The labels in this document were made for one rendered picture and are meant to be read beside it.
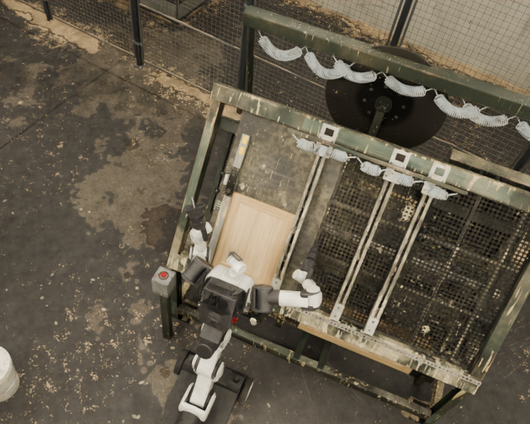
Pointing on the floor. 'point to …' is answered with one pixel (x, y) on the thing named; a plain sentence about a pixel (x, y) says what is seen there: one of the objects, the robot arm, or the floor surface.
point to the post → (166, 316)
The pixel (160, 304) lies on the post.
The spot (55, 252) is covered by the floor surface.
